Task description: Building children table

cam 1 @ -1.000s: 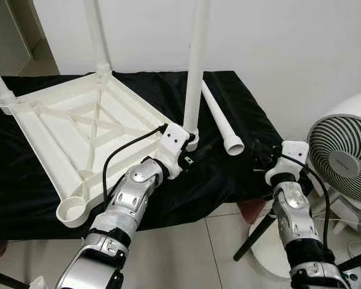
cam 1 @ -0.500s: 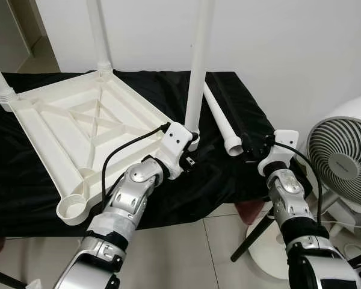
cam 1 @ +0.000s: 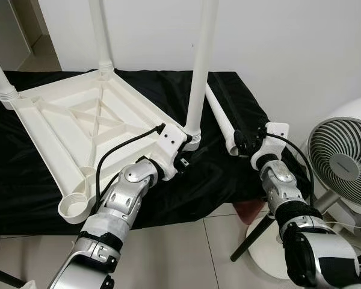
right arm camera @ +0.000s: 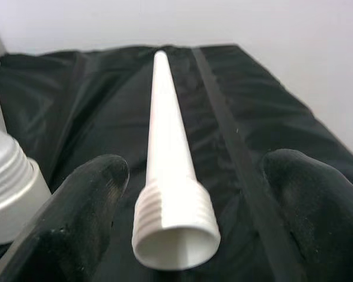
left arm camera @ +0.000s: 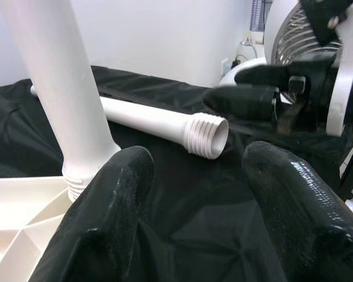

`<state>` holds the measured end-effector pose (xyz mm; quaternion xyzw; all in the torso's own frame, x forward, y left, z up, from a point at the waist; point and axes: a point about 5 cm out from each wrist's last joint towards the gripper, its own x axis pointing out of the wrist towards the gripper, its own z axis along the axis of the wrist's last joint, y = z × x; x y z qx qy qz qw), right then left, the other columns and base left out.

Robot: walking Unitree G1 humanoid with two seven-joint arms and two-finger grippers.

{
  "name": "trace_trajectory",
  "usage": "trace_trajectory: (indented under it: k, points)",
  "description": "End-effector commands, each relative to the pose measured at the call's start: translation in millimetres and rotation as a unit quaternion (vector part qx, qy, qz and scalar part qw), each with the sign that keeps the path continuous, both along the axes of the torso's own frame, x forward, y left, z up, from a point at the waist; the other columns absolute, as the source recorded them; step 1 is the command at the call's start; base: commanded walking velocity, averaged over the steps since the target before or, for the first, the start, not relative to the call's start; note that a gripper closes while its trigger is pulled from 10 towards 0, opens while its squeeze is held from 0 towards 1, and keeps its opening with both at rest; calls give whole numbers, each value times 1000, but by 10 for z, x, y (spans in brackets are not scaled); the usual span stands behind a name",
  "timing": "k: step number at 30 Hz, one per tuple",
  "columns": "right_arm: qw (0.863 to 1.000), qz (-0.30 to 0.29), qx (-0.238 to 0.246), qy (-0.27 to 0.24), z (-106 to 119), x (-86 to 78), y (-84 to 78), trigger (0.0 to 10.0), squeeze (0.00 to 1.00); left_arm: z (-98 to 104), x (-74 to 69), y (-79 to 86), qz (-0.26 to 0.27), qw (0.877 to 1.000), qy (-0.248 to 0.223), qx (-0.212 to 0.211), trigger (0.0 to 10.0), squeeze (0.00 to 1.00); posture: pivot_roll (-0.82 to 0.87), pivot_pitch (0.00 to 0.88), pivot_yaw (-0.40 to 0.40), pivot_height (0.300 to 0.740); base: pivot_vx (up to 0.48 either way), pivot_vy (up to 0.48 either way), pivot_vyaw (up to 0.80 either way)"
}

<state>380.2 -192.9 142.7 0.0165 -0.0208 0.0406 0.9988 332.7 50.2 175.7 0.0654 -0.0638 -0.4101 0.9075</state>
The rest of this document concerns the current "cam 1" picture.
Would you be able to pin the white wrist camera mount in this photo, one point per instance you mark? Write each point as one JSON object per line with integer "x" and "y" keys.
{"x": 168, "y": 141}
{"x": 275, "y": 129}

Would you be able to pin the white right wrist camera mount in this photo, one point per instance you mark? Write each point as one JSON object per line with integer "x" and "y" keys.
{"x": 275, "y": 129}

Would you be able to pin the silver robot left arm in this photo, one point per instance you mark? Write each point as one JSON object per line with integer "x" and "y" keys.
{"x": 123, "y": 198}

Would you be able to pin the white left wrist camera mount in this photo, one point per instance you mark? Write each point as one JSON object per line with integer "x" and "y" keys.
{"x": 168, "y": 141}

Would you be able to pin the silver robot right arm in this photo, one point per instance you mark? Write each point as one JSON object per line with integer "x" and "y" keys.
{"x": 283, "y": 186}

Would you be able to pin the white plastic table top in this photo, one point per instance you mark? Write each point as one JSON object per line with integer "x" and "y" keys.
{"x": 48, "y": 132}

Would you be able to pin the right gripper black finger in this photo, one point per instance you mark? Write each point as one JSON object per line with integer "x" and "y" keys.
{"x": 239, "y": 138}

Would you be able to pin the black tablecloth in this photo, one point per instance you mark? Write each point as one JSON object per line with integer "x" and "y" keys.
{"x": 216, "y": 180}

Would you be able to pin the white pedestal fan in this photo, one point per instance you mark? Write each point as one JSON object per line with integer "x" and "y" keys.
{"x": 343, "y": 162}

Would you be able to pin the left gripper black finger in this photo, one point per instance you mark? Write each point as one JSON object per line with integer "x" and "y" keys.
{"x": 196, "y": 159}
{"x": 188, "y": 139}

